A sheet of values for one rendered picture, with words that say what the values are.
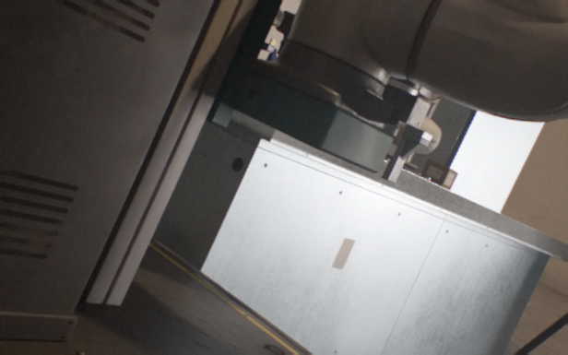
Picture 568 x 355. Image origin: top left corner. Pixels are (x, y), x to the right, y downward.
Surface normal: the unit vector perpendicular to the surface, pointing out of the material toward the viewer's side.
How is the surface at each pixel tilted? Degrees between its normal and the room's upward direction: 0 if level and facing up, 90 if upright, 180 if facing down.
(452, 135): 90
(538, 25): 70
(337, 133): 90
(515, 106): 148
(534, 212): 90
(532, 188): 90
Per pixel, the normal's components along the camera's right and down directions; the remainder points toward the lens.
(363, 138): 0.69, 0.36
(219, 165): -0.59, -0.22
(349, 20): -0.08, 0.07
